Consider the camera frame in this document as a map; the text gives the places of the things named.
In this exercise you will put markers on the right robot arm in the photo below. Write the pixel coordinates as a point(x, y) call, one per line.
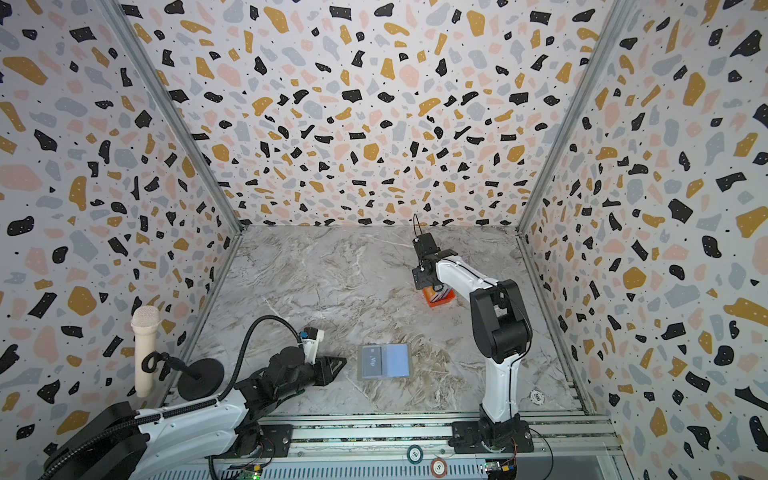
point(501, 326)

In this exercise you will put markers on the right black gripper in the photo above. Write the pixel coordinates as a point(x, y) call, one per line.
point(424, 274)

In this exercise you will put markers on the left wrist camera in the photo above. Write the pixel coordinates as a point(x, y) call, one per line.
point(311, 338)

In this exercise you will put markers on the red card tray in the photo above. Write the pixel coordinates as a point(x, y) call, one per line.
point(438, 297)

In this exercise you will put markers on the beige microphone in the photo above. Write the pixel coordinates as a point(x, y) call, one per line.
point(145, 323)

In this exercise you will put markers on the black microphone stand base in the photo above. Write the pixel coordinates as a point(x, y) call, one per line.
point(200, 379)

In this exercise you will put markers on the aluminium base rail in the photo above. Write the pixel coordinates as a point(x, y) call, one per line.
point(566, 445)

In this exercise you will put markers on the beige leather card holder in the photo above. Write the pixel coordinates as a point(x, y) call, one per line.
point(396, 361)

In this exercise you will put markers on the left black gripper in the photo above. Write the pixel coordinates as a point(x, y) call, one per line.
point(318, 370)

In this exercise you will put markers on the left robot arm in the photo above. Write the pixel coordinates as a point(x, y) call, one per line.
point(123, 443)

